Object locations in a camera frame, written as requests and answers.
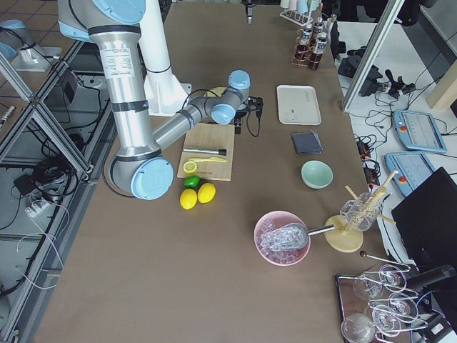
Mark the lower whole lemon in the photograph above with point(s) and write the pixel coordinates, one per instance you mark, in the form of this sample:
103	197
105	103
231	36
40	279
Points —
188	199

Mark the teach pendant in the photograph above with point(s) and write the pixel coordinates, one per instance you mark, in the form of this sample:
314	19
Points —
413	168
418	131

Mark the lower teach pendant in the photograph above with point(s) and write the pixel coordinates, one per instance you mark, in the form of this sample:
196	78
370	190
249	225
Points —
413	168

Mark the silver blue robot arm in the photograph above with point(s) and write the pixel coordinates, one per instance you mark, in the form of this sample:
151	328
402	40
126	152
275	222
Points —
131	41

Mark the aluminium frame post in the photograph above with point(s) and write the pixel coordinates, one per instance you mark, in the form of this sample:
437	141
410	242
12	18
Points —
374	44

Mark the front tea bottle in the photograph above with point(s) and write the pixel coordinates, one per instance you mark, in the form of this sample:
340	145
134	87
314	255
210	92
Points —
317	52

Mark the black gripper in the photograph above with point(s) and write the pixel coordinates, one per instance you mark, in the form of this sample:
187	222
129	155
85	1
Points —
238	122

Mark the black laptop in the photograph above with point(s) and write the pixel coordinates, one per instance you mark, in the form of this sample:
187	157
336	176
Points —
426	221

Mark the cream rabbit tray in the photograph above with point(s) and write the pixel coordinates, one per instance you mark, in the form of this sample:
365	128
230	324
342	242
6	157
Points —
298	105

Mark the white cup rack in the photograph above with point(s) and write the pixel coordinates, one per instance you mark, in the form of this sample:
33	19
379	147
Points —
300	12

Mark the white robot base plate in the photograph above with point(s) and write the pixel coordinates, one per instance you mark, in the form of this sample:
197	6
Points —
165	93

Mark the green ceramic bowl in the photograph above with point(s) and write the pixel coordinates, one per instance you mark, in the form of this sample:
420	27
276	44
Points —
316	174

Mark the left tea bottle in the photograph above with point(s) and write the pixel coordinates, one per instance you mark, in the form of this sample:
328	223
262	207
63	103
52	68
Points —
317	28

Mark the grey folded cloth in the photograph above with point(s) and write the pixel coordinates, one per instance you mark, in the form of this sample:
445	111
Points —
307	142

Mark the glass rack tray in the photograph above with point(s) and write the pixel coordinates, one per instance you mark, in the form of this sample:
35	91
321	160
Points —
378	305

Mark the tea bottle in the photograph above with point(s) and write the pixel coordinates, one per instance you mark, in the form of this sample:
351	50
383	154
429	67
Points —
304	39
317	52
317	28

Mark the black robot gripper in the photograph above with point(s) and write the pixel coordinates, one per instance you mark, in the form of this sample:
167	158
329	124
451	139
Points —
248	5

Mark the half lemon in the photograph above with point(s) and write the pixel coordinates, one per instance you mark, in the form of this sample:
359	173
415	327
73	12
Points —
190	167

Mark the steel muddler black cap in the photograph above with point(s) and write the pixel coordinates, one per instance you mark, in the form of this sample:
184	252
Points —
218	152

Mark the white round plate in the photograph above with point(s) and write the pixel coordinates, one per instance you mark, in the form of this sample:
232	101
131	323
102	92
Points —
216	91

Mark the upper teach pendant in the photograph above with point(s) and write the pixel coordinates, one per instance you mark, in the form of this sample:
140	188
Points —
418	131

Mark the yellow plastic knife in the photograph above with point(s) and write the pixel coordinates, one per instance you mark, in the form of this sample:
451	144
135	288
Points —
213	159

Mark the pink ice bowl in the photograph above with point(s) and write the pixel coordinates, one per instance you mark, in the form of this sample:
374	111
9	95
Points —
274	220

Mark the upper whole lemon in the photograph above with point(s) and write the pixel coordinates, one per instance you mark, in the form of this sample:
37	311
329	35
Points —
206	193

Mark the copper wire bottle rack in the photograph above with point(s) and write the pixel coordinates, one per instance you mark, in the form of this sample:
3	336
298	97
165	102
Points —
301	59

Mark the glass pitcher on stand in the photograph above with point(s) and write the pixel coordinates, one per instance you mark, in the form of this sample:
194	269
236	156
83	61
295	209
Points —
361	213

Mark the metal ice scoop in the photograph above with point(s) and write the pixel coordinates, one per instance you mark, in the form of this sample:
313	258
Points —
290	237

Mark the bamboo cutting board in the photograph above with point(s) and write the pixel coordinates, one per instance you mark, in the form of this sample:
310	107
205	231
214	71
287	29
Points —
209	136

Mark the right tea bottle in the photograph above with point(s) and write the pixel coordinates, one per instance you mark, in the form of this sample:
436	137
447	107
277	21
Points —
304	39

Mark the wooden cup stand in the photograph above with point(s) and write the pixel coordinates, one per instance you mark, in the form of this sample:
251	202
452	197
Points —
345	238

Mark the green lime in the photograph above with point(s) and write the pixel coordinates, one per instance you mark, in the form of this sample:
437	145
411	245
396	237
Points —
192	181

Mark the whole lemon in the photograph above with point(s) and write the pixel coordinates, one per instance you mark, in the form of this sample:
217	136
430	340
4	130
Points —
188	199
206	193

